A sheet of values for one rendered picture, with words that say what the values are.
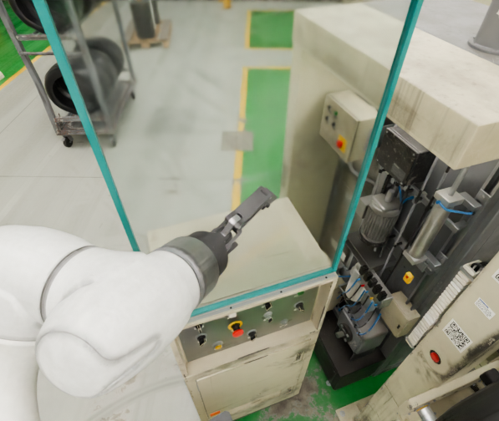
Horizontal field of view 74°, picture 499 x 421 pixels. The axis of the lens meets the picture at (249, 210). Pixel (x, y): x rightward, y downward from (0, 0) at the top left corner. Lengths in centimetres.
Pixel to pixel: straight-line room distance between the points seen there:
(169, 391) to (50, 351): 197
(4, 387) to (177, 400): 182
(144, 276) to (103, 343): 7
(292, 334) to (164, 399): 112
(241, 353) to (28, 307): 102
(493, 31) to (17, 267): 124
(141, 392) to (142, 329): 201
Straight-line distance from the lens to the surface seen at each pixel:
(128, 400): 234
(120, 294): 34
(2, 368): 50
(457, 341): 120
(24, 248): 44
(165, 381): 232
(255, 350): 136
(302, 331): 140
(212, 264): 44
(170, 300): 36
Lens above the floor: 216
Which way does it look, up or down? 45 degrees down
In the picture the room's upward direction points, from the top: straight up
